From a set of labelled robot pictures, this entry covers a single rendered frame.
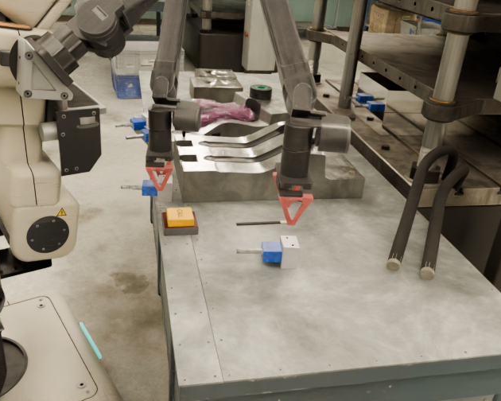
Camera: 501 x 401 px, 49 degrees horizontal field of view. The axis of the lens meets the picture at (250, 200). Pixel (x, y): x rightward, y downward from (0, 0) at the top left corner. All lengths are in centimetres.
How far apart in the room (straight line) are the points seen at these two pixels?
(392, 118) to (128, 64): 322
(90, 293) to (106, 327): 24
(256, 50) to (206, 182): 453
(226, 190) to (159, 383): 87
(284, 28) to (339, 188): 54
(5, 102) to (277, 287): 72
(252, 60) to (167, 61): 452
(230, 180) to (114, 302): 113
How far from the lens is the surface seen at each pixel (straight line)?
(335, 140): 106
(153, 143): 137
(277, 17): 115
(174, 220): 127
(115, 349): 218
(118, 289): 248
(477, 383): 118
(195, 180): 140
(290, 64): 110
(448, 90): 169
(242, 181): 143
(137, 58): 496
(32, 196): 140
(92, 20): 116
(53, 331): 185
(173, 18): 146
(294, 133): 105
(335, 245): 130
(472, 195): 184
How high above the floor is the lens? 145
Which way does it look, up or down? 27 degrees down
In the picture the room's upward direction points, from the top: 5 degrees clockwise
